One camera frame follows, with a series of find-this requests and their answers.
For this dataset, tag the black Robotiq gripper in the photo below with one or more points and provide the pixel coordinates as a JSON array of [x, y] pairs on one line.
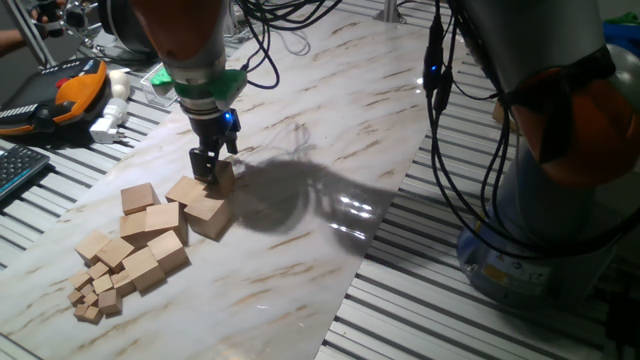
[[212, 127]]

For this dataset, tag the large wooden cube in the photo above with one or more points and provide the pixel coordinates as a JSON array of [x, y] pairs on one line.
[[182, 191], [207, 214], [131, 225], [138, 197], [226, 175], [162, 216]]

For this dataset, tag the black handheld controller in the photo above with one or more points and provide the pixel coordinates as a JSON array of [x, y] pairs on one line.
[[50, 17]]

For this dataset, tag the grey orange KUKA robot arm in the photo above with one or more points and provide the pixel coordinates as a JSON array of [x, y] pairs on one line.
[[525, 40]]

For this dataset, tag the person left forearm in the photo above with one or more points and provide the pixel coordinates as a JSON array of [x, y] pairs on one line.
[[11, 41]]

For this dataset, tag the person left hand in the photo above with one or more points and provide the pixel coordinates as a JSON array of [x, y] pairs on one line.
[[34, 14]]

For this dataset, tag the clear plastic box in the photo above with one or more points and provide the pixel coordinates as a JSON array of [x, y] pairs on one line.
[[160, 101]]

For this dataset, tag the medium wooden cube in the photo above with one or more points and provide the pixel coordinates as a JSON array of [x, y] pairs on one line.
[[168, 250], [115, 252], [92, 246], [143, 268]]

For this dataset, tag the white plug adapter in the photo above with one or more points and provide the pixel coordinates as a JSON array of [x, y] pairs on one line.
[[112, 112]]

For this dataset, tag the white egg shaped object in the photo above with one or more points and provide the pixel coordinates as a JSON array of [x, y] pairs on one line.
[[120, 82]]

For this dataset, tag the orange black teach pendant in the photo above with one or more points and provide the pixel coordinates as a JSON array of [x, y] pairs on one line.
[[75, 92]]

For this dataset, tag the small wooden cube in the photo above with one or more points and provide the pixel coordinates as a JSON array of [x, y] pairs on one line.
[[102, 283], [80, 278], [110, 301], [98, 270], [122, 282]]

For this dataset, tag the black filament spool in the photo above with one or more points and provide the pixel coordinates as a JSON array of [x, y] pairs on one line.
[[117, 25]]

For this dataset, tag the marble pattern board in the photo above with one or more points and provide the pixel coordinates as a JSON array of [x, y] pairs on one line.
[[300, 300]]

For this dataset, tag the tiny wooden cube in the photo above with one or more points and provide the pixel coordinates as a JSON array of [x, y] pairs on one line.
[[87, 289], [75, 297], [93, 314], [80, 311], [91, 298]]

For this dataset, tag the black computer keyboard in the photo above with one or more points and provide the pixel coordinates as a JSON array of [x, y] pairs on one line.
[[17, 167]]

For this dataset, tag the brown cardboard box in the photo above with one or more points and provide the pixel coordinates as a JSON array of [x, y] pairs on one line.
[[497, 114]]

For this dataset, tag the blue bag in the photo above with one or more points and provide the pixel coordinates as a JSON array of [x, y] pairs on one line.
[[622, 36]]

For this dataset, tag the green cloth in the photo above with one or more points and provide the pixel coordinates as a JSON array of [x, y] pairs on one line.
[[624, 18]]

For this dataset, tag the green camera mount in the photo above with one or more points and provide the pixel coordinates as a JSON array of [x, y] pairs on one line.
[[225, 86]]

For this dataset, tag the aluminium frame post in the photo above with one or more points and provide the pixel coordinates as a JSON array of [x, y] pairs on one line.
[[27, 32], [390, 10]]

